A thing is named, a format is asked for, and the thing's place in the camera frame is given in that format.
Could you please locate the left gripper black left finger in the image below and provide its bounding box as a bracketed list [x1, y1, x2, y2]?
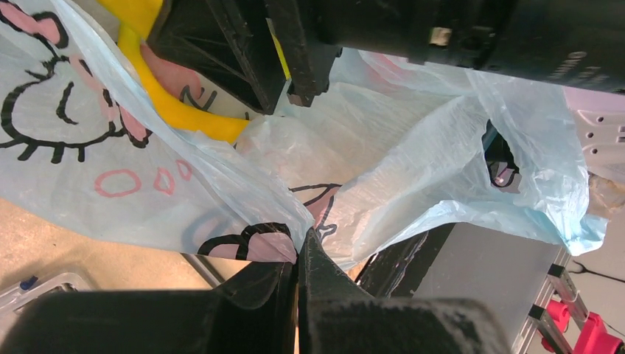
[1, 263, 297, 353]

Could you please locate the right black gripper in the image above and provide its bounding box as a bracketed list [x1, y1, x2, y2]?
[312, 0, 624, 93]

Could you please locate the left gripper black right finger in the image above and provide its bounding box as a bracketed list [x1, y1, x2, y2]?
[298, 229, 511, 353]

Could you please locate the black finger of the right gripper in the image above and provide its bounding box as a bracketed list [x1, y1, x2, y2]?
[265, 0, 341, 107]
[147, 0, 286, 114]

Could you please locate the yellow fake banana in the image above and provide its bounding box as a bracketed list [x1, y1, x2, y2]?
[99, 0, 249, 143]

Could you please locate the blue plastic bag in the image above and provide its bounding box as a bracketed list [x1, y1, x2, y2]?
[1, 1, 607, 268]

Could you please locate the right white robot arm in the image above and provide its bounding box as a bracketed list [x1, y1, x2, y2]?
[141, 1, 624, 169]

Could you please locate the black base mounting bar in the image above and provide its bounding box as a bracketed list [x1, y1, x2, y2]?
[355, 223, 455, 298]

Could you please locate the clear plastic screw box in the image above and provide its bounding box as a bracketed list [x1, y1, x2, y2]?
[1, 272, 94, 330]

